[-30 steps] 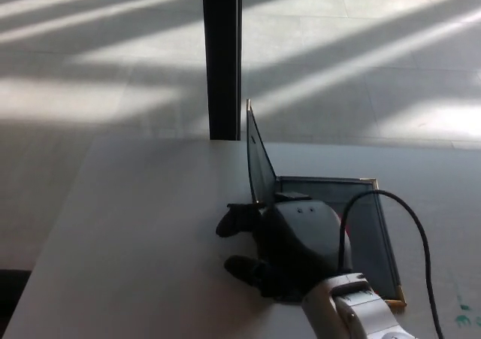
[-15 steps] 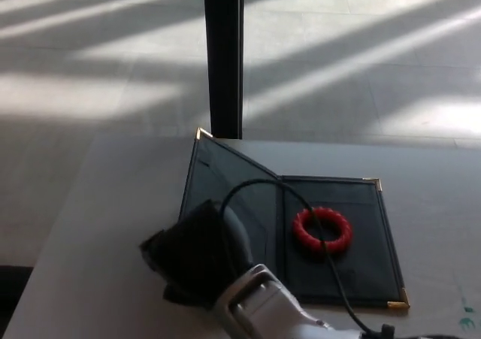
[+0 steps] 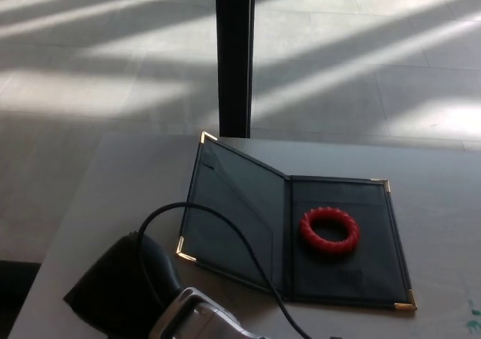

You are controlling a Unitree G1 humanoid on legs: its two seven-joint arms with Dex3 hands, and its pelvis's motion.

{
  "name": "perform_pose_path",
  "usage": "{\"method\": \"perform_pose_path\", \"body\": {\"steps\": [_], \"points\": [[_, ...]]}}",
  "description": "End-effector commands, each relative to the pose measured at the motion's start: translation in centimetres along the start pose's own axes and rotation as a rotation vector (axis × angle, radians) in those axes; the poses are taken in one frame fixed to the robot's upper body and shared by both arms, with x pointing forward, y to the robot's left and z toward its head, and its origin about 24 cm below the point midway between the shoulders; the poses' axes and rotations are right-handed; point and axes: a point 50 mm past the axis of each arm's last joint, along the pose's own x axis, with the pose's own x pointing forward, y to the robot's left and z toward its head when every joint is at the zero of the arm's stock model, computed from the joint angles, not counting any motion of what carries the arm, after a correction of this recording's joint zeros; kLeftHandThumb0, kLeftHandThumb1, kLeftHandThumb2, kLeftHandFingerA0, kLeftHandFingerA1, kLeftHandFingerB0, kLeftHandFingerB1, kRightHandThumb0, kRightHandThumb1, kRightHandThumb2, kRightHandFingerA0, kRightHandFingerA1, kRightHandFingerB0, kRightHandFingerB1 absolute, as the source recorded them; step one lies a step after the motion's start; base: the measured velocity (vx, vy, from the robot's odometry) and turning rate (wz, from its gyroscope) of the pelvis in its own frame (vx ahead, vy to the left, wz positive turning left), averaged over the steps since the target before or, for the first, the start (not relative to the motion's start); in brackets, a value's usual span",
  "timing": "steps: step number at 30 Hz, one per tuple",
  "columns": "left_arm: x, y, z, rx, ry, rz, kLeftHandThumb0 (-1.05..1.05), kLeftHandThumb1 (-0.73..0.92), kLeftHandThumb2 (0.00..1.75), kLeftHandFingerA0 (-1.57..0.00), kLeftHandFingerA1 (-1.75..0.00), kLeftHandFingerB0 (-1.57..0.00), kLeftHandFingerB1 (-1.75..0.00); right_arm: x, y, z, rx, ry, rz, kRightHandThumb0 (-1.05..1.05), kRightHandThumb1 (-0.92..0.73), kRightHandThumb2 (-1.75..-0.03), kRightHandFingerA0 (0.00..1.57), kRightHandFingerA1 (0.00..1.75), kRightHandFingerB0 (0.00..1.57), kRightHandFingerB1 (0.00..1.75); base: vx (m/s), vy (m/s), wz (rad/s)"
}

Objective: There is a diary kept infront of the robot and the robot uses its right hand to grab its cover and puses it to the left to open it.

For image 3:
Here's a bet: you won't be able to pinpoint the dark floor mat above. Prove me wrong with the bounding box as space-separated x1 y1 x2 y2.
0 259 43 339

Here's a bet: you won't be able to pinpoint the dark folder diary gold corners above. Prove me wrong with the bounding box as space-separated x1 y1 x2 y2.
175 130 419 313

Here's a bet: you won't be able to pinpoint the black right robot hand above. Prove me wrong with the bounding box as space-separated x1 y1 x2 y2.
62 232 186 337

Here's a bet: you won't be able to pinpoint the red twisted rubber ring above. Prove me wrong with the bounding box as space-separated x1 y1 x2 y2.
298 205 362 261

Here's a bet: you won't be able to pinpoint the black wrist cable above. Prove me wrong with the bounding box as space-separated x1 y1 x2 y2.
138 201 306 339

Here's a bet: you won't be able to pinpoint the black window frame post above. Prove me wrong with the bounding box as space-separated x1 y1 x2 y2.
215 0 257 138

